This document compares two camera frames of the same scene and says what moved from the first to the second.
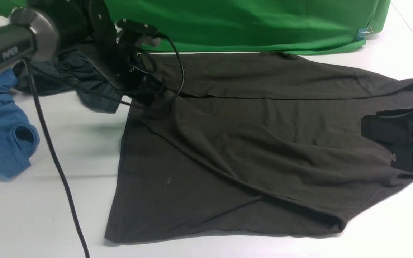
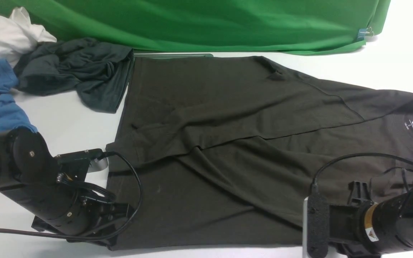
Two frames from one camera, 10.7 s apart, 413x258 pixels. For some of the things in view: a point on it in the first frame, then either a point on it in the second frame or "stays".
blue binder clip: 364,33 stays
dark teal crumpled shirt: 67,71 stays
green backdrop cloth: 220,26 stays
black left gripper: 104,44 → 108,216
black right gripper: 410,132 → 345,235
